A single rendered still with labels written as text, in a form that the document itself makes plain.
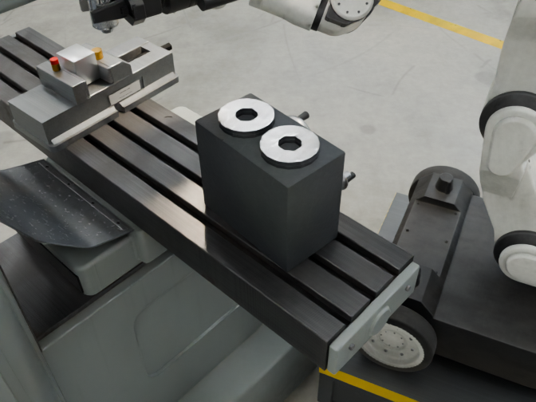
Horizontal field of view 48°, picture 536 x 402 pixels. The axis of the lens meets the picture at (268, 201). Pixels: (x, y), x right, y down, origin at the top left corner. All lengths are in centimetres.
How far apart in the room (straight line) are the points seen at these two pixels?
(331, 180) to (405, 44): 273
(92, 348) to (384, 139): 188
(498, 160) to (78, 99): 84
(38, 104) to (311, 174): 65
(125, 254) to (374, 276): 51
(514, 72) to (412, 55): 231
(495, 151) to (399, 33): 251
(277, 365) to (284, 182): 101
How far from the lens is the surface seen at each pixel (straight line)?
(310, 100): 307
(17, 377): 117
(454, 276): 154
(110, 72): 131
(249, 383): 175
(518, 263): 145
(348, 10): 115
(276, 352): 180
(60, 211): 123
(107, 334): 133
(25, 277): 134
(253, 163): 89
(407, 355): 151
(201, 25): 378
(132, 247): 124
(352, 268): 99
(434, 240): 158
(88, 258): 120
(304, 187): 87
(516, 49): 120
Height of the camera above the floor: 171
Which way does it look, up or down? 43 degrees down
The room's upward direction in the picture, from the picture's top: 1 degrees counter-clockwise
